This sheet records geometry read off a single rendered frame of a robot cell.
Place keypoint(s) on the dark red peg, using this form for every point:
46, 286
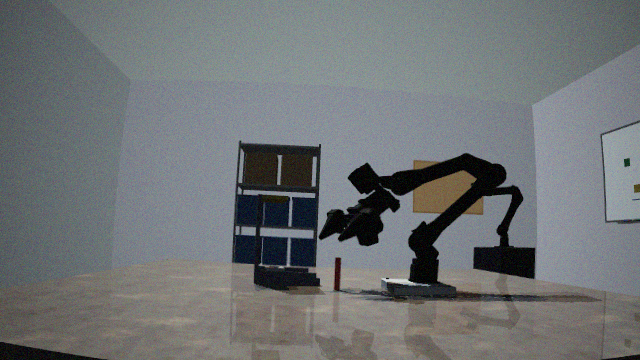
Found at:
337, 273

